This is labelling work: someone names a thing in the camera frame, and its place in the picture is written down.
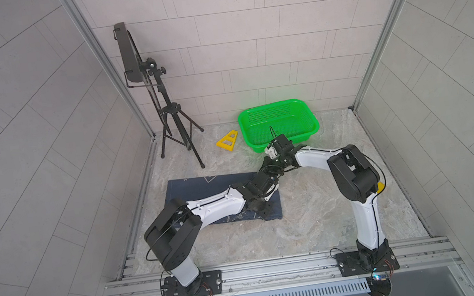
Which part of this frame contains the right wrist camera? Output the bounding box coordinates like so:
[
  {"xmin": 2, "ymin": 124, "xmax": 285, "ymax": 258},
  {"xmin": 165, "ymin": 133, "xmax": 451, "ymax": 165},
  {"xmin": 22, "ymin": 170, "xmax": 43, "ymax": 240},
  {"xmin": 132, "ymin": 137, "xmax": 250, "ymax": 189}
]
[{"xmin": 264, "ymin": 134, "xmax": 295, "ymax": 160}]

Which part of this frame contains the yellow triangular plastic piece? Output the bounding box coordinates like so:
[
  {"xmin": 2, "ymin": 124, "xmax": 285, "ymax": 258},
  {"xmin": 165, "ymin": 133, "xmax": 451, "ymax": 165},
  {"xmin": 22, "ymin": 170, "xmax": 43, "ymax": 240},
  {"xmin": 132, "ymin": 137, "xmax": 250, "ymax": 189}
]
[{"xmin": 216, "ymin": 130, "xmax": 238, "ymax": 152}]

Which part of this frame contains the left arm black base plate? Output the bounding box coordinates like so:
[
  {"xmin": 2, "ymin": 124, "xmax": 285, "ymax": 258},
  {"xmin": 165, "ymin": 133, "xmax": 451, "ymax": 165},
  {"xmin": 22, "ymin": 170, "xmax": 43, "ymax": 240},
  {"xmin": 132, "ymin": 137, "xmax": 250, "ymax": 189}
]
[{"xmin": 161, "ymin": 270, "xmax": 223, "ymax": 296}]

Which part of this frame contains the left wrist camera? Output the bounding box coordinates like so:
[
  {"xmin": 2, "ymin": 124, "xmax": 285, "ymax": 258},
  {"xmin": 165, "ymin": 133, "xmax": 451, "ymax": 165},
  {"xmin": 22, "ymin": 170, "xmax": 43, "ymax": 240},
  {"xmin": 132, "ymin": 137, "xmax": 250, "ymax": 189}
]
[{"xmin": 246, "ymin": 172, "xmax": 278, "ymax": 201}]

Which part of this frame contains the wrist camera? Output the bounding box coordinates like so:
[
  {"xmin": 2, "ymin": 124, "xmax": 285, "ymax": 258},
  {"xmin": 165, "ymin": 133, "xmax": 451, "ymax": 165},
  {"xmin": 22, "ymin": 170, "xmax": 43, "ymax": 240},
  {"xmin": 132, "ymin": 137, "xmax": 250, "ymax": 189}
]
[
  {"xmin": 246, "ymin": 172, "xmax": 278, "ymax": 201},
  {"xmin": 264, "ymin": 134, "xmax": 295, "ymax": 160}
]

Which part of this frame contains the aluminium rail frame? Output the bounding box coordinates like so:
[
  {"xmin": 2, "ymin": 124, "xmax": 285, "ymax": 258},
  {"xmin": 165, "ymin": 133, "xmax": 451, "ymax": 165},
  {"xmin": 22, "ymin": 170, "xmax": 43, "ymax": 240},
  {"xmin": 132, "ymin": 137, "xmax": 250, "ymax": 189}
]
[{"xmin": 103, "ymin": 237, "xmax": 474, "ymax": 296}]

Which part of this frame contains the dark blue whale pillowcase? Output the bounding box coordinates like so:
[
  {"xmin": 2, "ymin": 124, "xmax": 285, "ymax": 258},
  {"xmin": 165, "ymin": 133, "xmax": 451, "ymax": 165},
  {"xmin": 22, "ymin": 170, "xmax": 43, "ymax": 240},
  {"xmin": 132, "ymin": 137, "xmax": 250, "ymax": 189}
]
[{"xmin": 164, "ymin": 172, "xmax": 283, "ymax": 225}]

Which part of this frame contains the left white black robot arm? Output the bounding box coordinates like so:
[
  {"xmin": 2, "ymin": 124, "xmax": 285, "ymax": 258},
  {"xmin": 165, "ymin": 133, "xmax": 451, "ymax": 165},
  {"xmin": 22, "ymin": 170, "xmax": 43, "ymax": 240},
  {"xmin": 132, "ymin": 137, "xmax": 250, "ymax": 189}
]
[{"xmin": 144, "ymin": 179, "xmax": 278, "ymax": 287}]

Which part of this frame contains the small yellow flat piece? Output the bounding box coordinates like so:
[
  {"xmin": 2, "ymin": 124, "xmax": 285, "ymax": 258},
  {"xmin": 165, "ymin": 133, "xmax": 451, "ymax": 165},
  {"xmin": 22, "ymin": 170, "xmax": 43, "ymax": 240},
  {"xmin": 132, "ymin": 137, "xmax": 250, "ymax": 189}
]
[{"xmin": 377, "ymin": 182, "xmax": 386, "ymax": 194}]

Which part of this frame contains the black tripod stand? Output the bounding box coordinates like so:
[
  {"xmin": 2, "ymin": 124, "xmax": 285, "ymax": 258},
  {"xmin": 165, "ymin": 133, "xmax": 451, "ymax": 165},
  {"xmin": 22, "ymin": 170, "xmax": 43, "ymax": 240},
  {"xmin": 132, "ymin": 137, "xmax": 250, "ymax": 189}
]
[{"xmin": 123, "ymin": 58, "xmax": 205, "ymax": 169}]

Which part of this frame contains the right green circuit board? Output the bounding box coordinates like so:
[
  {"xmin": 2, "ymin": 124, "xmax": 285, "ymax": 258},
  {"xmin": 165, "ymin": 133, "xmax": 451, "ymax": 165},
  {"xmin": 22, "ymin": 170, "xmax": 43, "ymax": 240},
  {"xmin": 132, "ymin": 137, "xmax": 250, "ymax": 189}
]
[{"xmin": 366, "ymin": 275, "xmax": 392, "ymax": 296}]

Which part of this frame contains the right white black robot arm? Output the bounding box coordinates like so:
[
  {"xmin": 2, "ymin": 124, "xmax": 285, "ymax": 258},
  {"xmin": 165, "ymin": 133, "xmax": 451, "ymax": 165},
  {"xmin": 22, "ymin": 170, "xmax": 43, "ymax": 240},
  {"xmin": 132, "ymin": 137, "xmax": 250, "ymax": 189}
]
[{"xmin": 265, "ymin": 144, "xmax": 389, "ymax": 266}]

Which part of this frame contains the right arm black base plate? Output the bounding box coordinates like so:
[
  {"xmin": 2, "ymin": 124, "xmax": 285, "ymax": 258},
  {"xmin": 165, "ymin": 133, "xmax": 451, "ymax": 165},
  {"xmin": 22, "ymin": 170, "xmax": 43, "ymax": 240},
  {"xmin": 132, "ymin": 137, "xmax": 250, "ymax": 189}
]
[{"xmin": 333, "ymin": 247, "xmax": 400, "ymax": 277}]

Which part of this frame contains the green plastic basket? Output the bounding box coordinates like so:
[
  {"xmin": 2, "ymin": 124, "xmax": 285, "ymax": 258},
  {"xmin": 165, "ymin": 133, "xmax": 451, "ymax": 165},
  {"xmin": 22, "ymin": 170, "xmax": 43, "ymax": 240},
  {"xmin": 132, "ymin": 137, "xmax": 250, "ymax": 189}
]
[{"xmin": 238, "ymin": 99, "xmax": 320, "ymax": 154}]

